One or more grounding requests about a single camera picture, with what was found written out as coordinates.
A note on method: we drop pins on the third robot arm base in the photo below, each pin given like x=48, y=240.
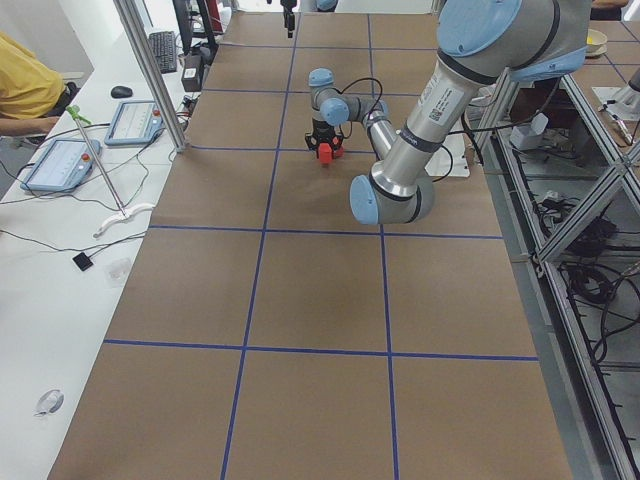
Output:
x=620, y=102

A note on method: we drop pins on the black power adapter box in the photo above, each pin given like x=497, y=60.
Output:
x=192, y=73

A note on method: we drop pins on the black keyboard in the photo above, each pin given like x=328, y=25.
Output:
x=162, y=44

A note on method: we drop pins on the far blue teach pendant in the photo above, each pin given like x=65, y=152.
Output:
x=135, y=123

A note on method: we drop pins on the blue teach pendant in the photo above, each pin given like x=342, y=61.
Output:
x=64, y=164
x=135, y=123

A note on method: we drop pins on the black computer mouse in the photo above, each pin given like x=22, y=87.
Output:
x=121, y=92

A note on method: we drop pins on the brown paper table mat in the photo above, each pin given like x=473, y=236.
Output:
x=263, y=333

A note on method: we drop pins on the white small box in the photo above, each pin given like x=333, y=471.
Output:
x=529, y=136

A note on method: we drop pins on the near blue teach pendant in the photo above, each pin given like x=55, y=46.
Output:
x=64, y=164

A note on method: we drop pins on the person in yellow shirt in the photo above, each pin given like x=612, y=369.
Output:
x=33, y=96

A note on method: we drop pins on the small black square pad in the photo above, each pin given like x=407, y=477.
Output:
x=82, y=261

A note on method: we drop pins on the clear tape roll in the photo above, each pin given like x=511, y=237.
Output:
x=49, y=403

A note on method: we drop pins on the aluminium frame post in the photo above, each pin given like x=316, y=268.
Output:
x=136, y=34

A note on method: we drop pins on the grabber stick with white handle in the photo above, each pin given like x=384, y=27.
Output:
x=124, y=213

